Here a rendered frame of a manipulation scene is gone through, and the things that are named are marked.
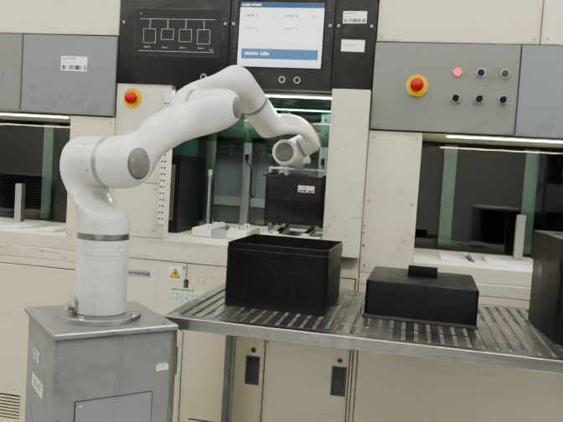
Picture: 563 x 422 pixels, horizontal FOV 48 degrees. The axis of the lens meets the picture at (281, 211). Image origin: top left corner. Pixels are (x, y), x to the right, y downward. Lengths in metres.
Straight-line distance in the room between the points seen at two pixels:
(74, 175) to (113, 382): 0.48
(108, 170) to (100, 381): 0.46
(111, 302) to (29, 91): 1.15
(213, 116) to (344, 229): 0.60
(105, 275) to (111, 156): 0.27
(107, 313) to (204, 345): 0.78
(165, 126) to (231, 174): 1.50
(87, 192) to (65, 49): 0.97
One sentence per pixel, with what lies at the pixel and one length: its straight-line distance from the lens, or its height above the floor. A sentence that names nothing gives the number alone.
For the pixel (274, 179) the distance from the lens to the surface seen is 2.32.
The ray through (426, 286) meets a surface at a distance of 1.68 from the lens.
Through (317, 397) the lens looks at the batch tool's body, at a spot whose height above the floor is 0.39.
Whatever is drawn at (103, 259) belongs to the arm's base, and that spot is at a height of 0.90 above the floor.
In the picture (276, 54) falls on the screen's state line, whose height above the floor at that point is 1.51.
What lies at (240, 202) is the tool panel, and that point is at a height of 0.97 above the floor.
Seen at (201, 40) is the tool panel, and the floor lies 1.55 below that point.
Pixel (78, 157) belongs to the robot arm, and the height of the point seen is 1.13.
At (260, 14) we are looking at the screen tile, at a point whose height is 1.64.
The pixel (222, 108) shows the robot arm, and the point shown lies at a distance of 1.70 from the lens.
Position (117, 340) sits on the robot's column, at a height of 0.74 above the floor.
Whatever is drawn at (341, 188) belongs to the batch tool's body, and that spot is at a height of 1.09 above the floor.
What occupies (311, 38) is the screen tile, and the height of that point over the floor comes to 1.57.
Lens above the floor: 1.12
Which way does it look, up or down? 3 degrees down
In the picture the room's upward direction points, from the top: 4 degrees clockwise
